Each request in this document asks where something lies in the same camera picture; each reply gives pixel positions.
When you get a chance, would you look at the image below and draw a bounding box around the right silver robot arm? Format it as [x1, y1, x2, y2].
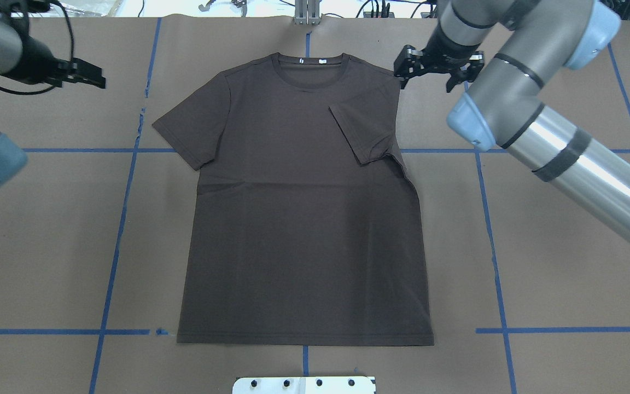
[428, 1, 630, 244]

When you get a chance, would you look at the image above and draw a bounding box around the dark brown t-shirt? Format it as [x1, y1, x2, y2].
[153, 53, 435, 346]

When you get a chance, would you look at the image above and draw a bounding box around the aluminium frame post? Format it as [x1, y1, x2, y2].
[293, 0, 322, 26]

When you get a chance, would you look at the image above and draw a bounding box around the white central pedestal column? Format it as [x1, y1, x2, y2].
[232, 376, 378, 393]

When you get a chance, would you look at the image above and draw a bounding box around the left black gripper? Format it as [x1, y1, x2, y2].
[42, 56, 107, 89]

